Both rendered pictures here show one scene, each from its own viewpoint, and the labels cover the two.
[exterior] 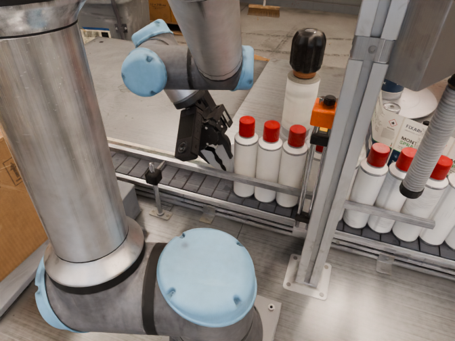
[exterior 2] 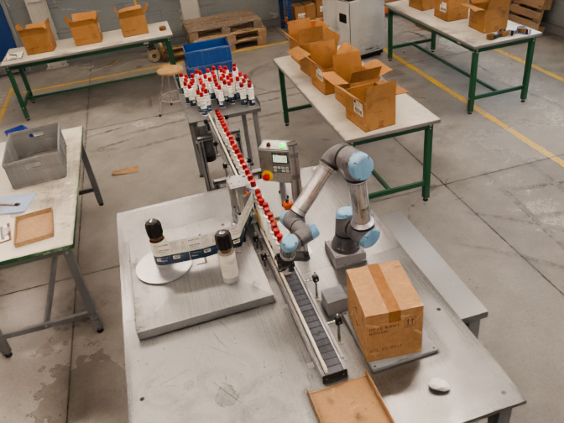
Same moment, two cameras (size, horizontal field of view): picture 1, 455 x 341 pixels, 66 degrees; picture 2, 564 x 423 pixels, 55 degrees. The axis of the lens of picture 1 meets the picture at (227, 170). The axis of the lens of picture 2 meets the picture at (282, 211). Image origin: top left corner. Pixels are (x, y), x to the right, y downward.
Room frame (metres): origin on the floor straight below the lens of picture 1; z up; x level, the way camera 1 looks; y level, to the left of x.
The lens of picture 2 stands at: (1.71, 1.78, 2.68)
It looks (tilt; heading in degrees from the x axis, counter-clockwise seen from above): 34 degrees down; 238
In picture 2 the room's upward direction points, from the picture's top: 7 degrees counter-clockwise
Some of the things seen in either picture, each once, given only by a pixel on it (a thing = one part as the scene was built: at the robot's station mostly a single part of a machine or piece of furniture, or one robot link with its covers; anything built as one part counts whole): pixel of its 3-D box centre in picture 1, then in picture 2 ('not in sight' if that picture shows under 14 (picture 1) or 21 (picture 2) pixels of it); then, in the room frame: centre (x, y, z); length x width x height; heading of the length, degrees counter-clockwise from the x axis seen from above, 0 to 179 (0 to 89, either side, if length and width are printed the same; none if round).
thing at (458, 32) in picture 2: not in sight; (451, 48); (-3.74, -2.55, 0.39); 2.20 x 0.80 x 0.78; 70
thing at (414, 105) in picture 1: (386, 95); (164, 264); (1.06, -0.54, 0.89); 0.31 x 0.31 x 0.01
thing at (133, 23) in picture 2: not in sight; (133, 18); (-0.96, -5.66, 0.97); 0.48 x 0.47 x 0.37; 72
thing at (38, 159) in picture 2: not in sight; (37, 154); (1.22, -2.49, 0.91); 0.60 x 0.40 x 0.22; 73
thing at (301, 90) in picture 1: (301, 87); (227, 256); (0.84, -0.20, 1.03); 0.09 x 0.09 x 0.30
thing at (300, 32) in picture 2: not in sight; (304, 41); (-1.69, -2.81, 0.97); 0.45 x 0.40 x 0.37; 162
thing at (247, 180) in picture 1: (180, 164); (301, 276); (0.61, 0.11, 0.96); 1.07 x 0.01 x 0.01; 70
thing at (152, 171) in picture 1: (160, 183); (311, 286); (0.59, 0.16, 0.91); 0.07 x 0.03 x 0.16; 160
